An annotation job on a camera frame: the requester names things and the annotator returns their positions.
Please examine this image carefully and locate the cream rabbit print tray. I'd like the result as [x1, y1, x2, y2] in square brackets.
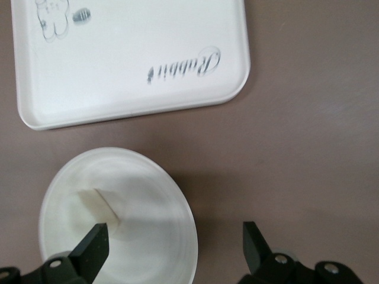
[11, 0, 252, 132]

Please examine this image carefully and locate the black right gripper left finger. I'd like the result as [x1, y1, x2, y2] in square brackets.
[38, 222, 111, 284]

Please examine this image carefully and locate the round cream plate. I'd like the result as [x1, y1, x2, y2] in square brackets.
[38, 147, 199, 284]

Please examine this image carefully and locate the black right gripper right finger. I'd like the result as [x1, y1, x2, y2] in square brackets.
[239, 221, 300, 284]

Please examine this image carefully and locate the pale steamed bun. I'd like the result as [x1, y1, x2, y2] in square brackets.
[69, 188, 124, 238]

